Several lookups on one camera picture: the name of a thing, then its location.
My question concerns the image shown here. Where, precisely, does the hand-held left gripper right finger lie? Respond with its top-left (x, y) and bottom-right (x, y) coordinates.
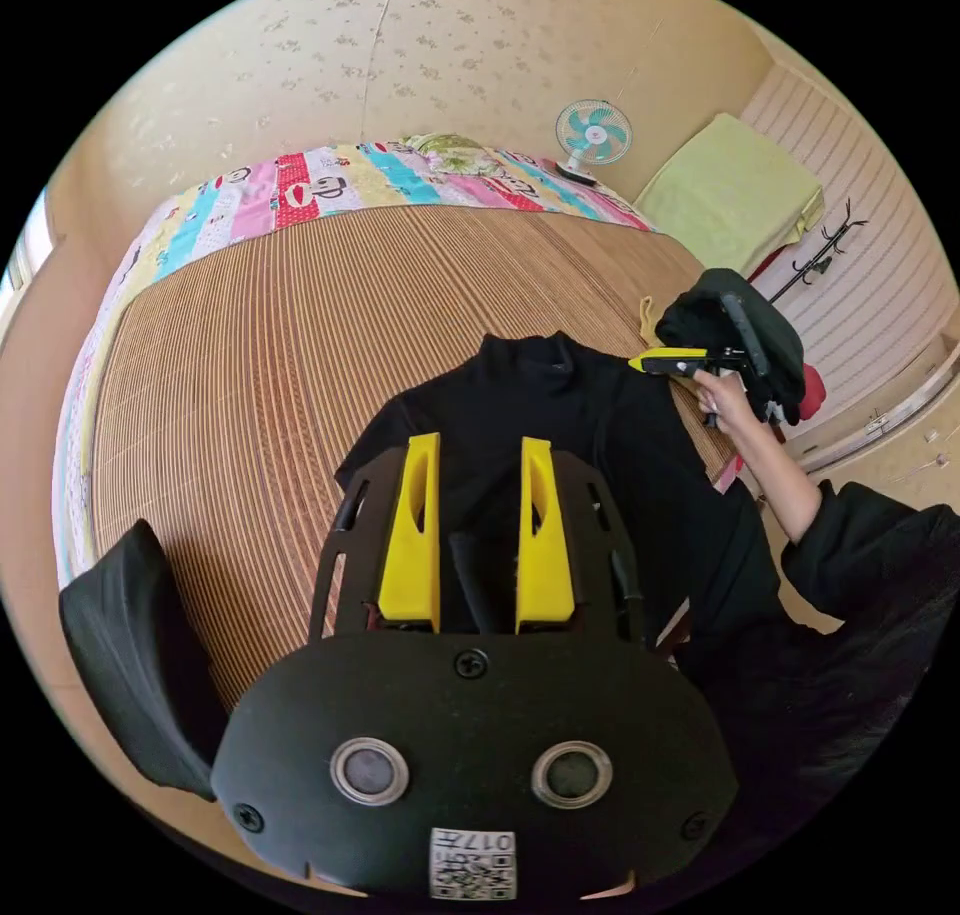
top-left (514, 436), bottom-right (577, 626)

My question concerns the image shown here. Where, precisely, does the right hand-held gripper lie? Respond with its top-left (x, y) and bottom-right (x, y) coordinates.
top-left (628, 347), bottom-right (751, 379)

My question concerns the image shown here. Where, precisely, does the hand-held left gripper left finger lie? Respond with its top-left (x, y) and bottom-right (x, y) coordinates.
top-left (377, 431), bottom-right (442, 626)

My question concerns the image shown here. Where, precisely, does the black long sleeve shirt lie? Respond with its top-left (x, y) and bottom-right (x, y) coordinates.
top-left (333, 331), bottom-right (785, 635)

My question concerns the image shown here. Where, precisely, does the person's right forearm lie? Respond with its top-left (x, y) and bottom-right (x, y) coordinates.
top-left (731, 408), bottom-right (826, 546)

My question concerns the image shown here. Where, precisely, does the person's left forearm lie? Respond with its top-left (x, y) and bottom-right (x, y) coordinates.
top-left (58, 518), bottom-right (230, 804)

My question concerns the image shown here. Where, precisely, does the person's right hand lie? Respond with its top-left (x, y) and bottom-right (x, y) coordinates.
top-left (692, 368), bottom-right (759, 438)

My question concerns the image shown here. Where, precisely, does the pile of clothes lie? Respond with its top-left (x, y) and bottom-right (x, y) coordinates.
top-left (637, 267), bottom-right (826, 427)

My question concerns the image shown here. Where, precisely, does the light green folded blanket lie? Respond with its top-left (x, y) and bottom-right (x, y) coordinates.
top-left (632, 111), bottom-right (826, 280)

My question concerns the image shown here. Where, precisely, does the black coat rack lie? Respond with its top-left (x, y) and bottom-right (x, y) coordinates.
top-left (763, 197), bottom-right (871, 307)

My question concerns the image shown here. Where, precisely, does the bed with woven mat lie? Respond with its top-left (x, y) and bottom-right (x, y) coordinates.
top-left (50, 133), bottom-right (751, 714)

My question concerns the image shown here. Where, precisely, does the white and teal fan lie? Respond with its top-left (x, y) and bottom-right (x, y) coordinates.
top-left (554, 98), bottom-right (634, 188)

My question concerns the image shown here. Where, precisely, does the floral pillow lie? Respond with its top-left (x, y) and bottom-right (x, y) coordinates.
top-left (399, 132), bottom-right (498, 175)

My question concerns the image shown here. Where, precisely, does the person's body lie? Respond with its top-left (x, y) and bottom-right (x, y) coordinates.
top-left (659, 479), bottom-right (960, 868)

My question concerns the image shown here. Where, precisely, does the window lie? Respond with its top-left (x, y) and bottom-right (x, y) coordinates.
top-left (0, 185), bottom-right (55, 298)

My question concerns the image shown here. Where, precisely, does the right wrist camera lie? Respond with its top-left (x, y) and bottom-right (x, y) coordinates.
top-left (718, 291), bottom-right (772, 381)

